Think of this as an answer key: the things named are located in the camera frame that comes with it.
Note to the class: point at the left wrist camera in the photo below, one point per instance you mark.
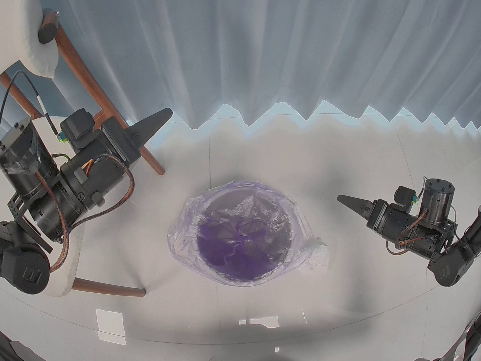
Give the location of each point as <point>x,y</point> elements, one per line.
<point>77,128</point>

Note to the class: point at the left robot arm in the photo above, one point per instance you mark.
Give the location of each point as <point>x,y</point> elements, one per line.
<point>26,156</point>

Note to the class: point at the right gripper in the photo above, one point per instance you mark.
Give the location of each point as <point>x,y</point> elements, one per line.
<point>392,222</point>

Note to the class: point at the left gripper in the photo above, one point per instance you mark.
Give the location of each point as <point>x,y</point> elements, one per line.
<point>97,179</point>

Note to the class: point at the white trash bin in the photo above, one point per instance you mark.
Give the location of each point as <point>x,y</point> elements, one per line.
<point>280,216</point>

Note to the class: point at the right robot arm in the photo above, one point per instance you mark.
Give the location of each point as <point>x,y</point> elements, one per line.
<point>437,201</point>

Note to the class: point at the white curtain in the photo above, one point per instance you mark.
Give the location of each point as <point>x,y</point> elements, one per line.
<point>263,32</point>

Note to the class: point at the white paper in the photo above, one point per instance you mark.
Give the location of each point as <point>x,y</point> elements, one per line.
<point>319,256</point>

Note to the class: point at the white cushioned wooden chair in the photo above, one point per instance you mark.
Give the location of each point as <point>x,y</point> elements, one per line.
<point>22,21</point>

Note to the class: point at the purple plastic bag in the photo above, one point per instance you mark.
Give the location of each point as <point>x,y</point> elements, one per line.
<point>240,246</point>

